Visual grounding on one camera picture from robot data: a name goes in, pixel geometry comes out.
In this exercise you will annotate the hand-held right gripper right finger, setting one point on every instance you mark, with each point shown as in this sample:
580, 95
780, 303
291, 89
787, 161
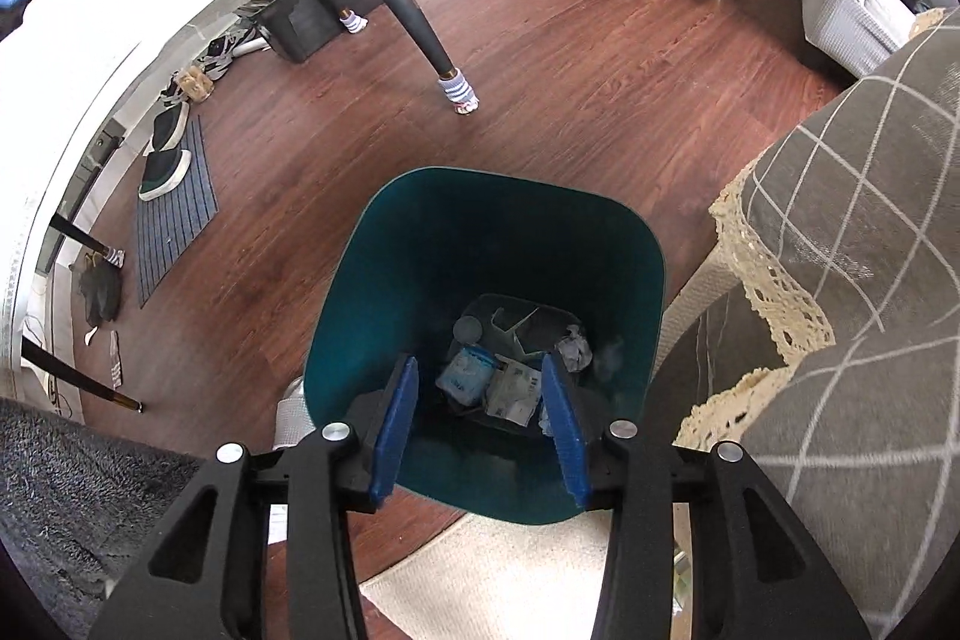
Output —
566, 437

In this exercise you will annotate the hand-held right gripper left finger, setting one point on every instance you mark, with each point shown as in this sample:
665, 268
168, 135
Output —
394, 430

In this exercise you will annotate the white printed wrapper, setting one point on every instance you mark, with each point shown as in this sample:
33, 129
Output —
514, 389

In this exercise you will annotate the grey paper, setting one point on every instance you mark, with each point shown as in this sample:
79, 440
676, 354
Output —
574, 347

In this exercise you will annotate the white blue tissue packet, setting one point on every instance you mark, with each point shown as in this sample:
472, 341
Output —
465, 374

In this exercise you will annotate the clear plastic packaging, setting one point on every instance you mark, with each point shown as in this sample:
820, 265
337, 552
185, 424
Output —
525, 329

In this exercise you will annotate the round grey lid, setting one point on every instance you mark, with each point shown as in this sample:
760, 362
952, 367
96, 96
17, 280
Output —
468, 329

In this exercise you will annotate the dark green trash bin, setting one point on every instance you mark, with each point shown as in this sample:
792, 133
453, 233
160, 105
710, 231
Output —
390, 250

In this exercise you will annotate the white ribbed cloth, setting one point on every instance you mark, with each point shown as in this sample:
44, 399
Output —
294, 415

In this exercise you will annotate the cream rug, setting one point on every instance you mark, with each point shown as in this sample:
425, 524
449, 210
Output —
487, 572

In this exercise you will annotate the dark striped doormat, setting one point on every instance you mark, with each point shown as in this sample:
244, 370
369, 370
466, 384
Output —
176, 235

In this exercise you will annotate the black gold-tipped chair leg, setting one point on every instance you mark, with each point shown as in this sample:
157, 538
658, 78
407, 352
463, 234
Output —
82, 377

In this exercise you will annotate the dark cloth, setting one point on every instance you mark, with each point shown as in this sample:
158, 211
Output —
99, 291

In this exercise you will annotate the dark grey shaggy rug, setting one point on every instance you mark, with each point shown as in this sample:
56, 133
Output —
67, 497

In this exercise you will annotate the black white-soled shoe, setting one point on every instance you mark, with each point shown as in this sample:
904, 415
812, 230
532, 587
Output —
165, 175
169, 126

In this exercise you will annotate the striped table leg sock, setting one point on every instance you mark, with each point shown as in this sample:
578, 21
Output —
352, 23
459, 93

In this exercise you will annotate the round table with checked cloth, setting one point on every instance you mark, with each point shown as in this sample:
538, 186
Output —
862, 235

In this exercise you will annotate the black chair leg with sock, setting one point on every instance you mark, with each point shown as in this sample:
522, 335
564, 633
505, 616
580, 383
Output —
86, 239

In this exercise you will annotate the white grey sneaker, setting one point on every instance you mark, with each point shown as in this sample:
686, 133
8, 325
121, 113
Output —
221, 55

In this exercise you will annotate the black storage box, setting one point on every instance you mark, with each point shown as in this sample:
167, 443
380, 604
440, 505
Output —
304, 21

